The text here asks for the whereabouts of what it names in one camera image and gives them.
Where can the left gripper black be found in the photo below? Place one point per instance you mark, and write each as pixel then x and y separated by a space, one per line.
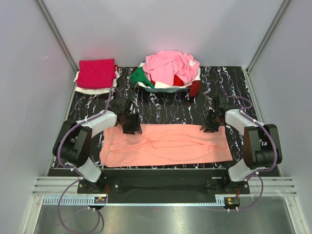
pixel 135 126

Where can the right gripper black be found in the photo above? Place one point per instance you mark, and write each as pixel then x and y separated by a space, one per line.
pixel 210 128

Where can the salmon orange t shirt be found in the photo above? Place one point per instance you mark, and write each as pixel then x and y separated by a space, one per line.
pixel 163 144

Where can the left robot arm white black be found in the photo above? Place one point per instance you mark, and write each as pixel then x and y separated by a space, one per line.
pixel 73 143

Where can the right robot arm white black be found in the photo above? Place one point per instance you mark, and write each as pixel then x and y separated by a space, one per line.
pixel 261 147

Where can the laundry basket grey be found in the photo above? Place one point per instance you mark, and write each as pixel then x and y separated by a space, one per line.
pixel 162 90

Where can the folded white t shirt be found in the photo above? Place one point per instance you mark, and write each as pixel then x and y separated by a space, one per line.
pixel 100 91

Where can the green t shirt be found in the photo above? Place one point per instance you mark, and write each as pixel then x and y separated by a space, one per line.
pixel 139 78

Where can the light pink t shirt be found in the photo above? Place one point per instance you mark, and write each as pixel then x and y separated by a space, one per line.
pixel 164 65

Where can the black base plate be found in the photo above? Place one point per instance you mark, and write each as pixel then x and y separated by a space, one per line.
pixel 158 185

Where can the grey slotted cable duct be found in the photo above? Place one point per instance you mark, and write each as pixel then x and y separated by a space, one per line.
pixel 114 200

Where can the left aluminium frame post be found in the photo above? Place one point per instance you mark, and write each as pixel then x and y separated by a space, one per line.
pixel 53 27

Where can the aluminium frame post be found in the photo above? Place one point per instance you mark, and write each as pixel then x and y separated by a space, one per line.
pixel 276 20
pixel 53 27

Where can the right aluminium frame post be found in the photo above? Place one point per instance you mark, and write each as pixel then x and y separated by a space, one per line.
pixel 276 20

